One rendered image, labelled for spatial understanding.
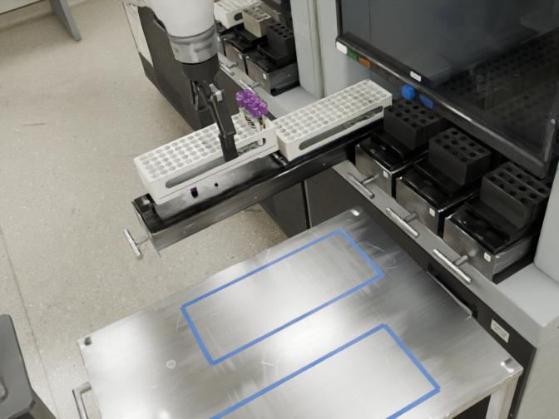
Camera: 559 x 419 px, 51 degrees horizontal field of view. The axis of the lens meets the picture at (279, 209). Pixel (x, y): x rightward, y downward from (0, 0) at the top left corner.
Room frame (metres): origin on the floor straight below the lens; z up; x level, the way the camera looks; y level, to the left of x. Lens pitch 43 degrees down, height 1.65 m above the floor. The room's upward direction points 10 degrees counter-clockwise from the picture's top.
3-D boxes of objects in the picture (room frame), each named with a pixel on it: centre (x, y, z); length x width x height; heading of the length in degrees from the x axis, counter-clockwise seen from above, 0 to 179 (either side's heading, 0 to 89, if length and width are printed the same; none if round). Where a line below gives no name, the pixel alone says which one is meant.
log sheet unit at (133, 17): (2.76, 0.54, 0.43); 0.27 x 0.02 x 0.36; 23
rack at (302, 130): (1.16, -0.16, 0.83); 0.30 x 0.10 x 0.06; 113
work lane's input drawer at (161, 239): (1.09, 0.01, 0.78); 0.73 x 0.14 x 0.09; 113
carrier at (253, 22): (1.70, -0.02, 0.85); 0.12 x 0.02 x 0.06; 24
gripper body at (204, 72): (1.04, 0.10, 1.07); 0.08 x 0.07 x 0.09; 23
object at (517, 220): (0.77, -0.43, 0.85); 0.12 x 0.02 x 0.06; 22
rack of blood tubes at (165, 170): (1.03, 0.13, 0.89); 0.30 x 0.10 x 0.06; 113
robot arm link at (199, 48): (1.04, 0.10, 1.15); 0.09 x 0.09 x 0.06
